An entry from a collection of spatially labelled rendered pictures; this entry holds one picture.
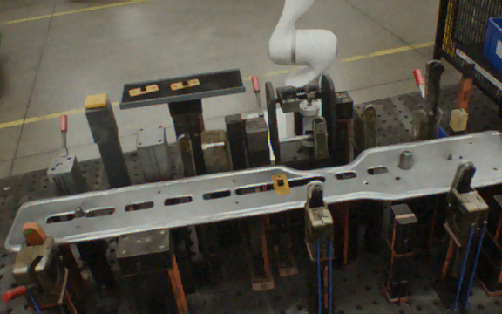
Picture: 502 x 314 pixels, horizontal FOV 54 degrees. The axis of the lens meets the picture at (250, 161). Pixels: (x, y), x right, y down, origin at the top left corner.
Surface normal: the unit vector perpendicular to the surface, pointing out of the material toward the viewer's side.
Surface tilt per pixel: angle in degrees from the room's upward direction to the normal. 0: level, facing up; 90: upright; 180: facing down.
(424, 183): 0
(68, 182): 90
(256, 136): 90
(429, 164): 0
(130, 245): 0
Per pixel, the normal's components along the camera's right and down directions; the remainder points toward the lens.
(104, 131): 0.13, 0.56
